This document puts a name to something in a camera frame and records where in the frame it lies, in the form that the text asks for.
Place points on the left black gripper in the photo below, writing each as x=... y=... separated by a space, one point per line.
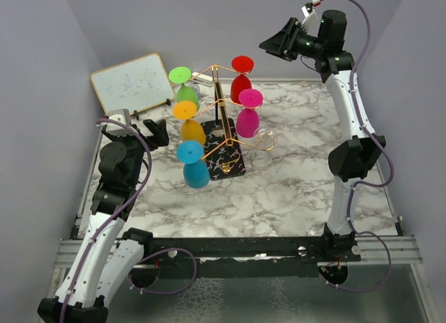
x=158 y=130

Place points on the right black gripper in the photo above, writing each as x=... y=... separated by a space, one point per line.
x=282 y=44

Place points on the orange wine glass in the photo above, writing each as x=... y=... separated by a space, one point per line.
x=190 y=130

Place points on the red wine glass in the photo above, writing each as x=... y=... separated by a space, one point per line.
x=242 y=65

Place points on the green wine glass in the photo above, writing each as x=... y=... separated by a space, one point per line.
x=181 y=75

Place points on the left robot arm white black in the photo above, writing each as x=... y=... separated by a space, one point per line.
x=97 y=272

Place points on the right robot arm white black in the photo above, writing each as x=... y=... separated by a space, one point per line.
x=360 y=147

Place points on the blue wine glass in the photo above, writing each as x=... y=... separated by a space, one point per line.
x=195 y=170

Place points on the magenta wine glass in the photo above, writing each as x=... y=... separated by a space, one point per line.
x=248 y=119

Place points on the clear wine glass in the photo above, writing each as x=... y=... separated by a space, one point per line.
x=264 y=140

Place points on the gold framed whiteboard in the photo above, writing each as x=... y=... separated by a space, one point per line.
x=136 y=85

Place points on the small clear plastic cup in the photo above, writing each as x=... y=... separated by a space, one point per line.
x=196 y=89

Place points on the white whiteboard eraser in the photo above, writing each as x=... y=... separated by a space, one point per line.
x=202 y=79

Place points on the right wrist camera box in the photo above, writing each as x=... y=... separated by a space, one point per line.
x=310 y=16

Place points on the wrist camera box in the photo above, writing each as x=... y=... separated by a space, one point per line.
x=310 y=16
x=121 y=120

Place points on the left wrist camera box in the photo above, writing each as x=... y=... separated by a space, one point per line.
x=121 y=120

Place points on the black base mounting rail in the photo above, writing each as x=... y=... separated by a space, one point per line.
x=237 y=257

